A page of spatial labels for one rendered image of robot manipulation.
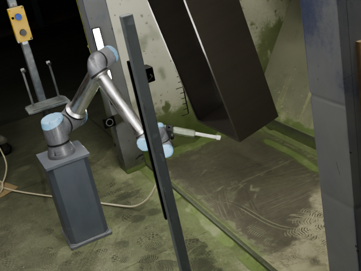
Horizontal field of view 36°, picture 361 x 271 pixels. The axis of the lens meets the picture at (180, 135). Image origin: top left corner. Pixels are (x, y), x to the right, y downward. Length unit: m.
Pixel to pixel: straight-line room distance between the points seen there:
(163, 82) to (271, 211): 1.53
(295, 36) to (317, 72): 3.09
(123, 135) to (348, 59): 3.10
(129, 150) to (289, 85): 1.47
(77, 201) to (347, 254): 2.16
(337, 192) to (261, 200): 1.92
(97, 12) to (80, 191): 1.42
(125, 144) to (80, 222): 1.03
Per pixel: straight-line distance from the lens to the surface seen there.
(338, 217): 2.10
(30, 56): 4.52
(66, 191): 3.78
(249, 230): 3.63
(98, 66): 3.33
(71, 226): 3.89
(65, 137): 3.74
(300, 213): 3.73
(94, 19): 4.39
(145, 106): 2.50
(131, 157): 4.74
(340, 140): 1.90
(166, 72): 4.66
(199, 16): 3.47
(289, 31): 5.06
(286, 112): 4.77
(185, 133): 3.77
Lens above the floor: 2.04
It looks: 23 degrees down
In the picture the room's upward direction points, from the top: 12 degrees counter-clockwise
